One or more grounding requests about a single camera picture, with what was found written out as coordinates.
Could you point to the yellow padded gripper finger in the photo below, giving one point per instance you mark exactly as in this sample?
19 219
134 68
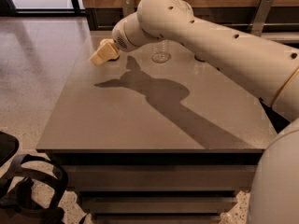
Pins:
105 53

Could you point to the yellow sponge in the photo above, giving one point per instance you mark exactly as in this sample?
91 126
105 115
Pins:
106 40

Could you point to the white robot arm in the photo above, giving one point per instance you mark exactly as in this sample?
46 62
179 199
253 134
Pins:
266 69

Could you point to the clear plastic water bottle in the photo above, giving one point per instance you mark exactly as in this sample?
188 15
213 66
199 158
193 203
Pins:
160 52

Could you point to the green soda can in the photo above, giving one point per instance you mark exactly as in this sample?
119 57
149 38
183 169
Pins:
199 58

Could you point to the grey drawer table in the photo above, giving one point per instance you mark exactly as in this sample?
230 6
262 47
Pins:
149 143

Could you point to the black chair seat edge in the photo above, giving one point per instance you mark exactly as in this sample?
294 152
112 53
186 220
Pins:
9 145

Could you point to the low grey side shelf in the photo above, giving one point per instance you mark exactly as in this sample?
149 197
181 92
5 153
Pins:
283 37

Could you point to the left metal wall bracket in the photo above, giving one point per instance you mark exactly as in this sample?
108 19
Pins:
128 7

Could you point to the metal wall bracket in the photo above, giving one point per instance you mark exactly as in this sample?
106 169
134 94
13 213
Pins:
128 7
261 13

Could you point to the dark window frame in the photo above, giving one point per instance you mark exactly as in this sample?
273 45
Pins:
54 7

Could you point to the right metal wall bracket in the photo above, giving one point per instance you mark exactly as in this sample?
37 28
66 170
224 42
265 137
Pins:
261 13

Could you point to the black bag with straps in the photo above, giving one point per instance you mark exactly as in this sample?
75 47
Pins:
16 203

